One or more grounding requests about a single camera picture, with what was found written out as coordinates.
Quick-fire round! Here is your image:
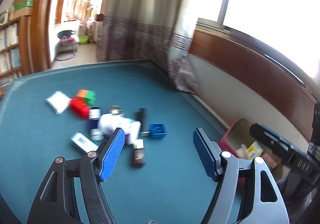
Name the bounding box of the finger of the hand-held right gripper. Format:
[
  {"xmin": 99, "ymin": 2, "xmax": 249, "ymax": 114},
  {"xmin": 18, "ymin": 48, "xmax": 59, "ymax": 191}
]
[{"xmin": 249, "ymin": 123, "xmax": 297, "ymax": 164}]

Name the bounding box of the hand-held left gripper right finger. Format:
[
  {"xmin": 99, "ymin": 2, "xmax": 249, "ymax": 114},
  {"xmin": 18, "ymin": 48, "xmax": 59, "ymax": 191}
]
[{"xmin": 192, "ymin": 127, "xmax": 290, "ymax": 224}]

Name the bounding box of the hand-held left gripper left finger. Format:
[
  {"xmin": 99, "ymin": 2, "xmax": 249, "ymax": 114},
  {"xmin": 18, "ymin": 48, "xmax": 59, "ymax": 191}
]
[{"xmin": 27, "ymin": 127, "xmax": 125, "ymax": 224}]

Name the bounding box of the yellow white medicine box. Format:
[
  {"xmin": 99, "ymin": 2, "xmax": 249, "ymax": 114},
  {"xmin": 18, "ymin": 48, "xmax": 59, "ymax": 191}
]
[{"xmin": 236, "ymin": 140, "xmax": 265, "ymax": 162}]

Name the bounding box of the red tin box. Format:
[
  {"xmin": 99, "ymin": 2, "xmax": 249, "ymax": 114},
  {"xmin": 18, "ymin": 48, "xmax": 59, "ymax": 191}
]
[{"xmin": 217, "ymin": 118, "xmax": 290, "ymax": 186}]

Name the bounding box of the pink green building block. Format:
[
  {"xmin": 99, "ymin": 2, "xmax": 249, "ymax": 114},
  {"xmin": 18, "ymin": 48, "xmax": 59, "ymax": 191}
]
[{"xmin": 261, "ymin": 153, "xmax": 282, "ymax": 171}]

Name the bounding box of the brown cosmetic bottle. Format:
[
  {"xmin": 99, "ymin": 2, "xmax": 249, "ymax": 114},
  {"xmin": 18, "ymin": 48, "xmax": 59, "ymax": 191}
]
[{"xmin": 131, "ymin": 138, "xmax": 147, "ymax": 167}]

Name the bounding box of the white plastic bag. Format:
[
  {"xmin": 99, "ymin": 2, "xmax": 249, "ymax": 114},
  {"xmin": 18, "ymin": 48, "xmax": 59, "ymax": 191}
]
[{"xmin": 99, "ymin": 113, "xmax": 133, "ymax": 145}]

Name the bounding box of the teal patterned small box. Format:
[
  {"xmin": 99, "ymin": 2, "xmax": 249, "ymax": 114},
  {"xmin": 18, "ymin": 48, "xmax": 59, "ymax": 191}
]
[{"xmin": 70, "ymin": 132, "xmax": 98, "ymax": 153}]

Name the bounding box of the dark blue labelled bottle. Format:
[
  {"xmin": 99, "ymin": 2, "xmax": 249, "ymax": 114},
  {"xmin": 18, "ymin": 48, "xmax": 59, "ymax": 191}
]
[{"xmin": 89, "ymin": 107, "xmax": 104, "ymax": 141}]

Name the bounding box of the black tube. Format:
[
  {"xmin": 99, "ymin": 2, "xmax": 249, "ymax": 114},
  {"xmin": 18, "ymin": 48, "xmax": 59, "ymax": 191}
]
[{"xmin": 136, "ymin": 108, "xmax": 151, "ymax": 137}]

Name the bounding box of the blue building block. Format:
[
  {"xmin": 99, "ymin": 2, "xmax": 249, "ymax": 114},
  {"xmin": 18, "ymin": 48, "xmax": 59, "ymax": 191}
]
[{"xmin": 149, "ymin": 123, "xmax": 168, "ymax": 140}]

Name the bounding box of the teal cloth-covered desktop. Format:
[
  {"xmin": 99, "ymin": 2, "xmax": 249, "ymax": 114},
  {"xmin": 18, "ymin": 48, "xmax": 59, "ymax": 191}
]
[{"xmin": 0, "ymin": 60, "xmax": 240, "ymax": 224}]

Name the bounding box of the black white striped cloth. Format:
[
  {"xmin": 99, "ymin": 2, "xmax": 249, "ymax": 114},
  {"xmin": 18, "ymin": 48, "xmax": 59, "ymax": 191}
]
[{"xmin": 310, "ymin": 103, "xmax": 320, "ymax": 161}]

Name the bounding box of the small shiny metal object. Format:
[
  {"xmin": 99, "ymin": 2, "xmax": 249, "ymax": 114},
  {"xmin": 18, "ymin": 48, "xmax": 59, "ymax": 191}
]
[{"xmin": 109, "ymin": 105, "xmax": 125, "ymax": 116}]

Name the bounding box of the red building block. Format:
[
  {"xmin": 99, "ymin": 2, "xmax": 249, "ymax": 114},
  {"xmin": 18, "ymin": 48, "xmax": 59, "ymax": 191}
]
[{"xmin": 69, "ymin": 98, "xmax": 91, "ymax": 120}]

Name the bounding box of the orange green building block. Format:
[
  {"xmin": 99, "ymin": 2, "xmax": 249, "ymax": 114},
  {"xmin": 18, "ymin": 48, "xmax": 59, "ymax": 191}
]
[{"xmin": 76, "ymin": 89, "xmax": 97, "ymax": 105}]

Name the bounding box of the white tube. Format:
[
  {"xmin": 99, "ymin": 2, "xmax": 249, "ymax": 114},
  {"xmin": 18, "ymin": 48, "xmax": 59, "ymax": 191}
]
[{"xmin": 45, "ymin": 91, "xmax": 71, "ymax": 115}]

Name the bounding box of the black wok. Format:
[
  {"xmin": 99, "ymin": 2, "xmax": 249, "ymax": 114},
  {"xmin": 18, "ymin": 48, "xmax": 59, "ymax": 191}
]
[{"xmin": 57, "ymin": 30, "xmax": 77, "ymax": 42}]

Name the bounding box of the window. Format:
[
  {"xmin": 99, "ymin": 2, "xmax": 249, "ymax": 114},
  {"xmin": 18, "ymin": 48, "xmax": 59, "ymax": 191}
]
[{"xmin": 197, "ymin": 0, "xmax": 320, "ymax": 85}]

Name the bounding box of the patterned curtain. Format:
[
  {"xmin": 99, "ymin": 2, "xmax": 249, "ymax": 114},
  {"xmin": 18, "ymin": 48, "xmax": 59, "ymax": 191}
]
[{"xmin": 96, "ymin": 0, "xmax": 233, "ymax": 95}]

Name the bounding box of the wooden bookshelf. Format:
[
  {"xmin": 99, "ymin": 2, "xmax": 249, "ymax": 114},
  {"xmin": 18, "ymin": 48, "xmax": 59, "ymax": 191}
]
[{"xmin": 0, "ymin": 13, "xmax": 32, "ymax": 90}]

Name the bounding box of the cardboard box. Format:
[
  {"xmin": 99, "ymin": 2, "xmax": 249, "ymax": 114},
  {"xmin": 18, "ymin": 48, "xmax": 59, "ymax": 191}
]
[{"xmin": 9, "ymin": 7, "xmax": 32, "ymax": 21}]

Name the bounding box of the green white box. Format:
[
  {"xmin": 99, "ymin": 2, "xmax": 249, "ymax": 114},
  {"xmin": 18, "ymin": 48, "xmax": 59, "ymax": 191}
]
[{"xmin": 14, "ymin": 0, "xmax": 34, "ymax": 12}]

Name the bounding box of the brown wooden wall panel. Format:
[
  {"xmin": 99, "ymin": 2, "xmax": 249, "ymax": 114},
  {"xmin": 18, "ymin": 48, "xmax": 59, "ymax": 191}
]
[{"xmin": 189, "ymin": 28, "xmax": 318, "ymax": 137}]

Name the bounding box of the wooden door frame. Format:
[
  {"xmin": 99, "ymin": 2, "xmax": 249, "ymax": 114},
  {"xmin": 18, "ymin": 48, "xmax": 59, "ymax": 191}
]
[{"xmin": 27, "ymin": 0, "xmax": 69, "ymax": 73}]

